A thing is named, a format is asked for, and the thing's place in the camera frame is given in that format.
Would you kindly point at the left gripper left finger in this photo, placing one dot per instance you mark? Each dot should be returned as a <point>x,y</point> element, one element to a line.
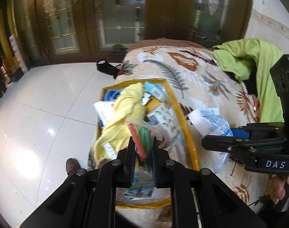
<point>129,163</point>

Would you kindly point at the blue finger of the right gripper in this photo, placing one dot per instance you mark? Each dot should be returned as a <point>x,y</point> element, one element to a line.
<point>238,132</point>

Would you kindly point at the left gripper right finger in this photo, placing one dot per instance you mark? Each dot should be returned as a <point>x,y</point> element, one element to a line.
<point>155,163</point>

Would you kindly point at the bag of coloured sticks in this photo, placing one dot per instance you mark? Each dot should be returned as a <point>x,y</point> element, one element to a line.
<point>143,134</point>

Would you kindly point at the white blue desiccant packet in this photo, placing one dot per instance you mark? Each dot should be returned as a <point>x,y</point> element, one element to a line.
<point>208,121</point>

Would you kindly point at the lemon print packet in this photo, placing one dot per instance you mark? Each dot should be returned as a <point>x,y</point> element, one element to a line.
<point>161,116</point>

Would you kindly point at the yellow towel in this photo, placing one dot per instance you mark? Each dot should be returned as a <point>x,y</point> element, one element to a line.
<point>115,134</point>

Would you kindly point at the red white packet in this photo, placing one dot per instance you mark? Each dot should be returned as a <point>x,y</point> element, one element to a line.
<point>104,110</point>

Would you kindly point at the right hand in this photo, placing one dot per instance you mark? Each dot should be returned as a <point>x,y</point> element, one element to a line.
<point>277,192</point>

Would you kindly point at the red white small box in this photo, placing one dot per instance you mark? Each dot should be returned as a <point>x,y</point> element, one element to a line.
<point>256,105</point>

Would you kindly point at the brown shoe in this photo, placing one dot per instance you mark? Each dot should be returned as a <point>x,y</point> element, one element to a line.
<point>72,165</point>

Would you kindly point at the leaf patterned beige blanket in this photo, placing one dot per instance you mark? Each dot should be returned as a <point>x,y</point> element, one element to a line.
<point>194,79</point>

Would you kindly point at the blue cloth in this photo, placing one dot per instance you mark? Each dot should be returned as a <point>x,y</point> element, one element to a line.
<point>112,94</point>

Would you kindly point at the lime green cloth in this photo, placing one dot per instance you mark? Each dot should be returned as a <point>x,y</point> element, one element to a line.
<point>253,58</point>

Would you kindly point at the black shoe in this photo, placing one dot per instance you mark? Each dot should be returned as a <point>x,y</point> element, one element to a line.
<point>107,68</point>

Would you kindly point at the wooden glass doors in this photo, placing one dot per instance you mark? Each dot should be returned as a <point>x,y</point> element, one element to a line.
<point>64,31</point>

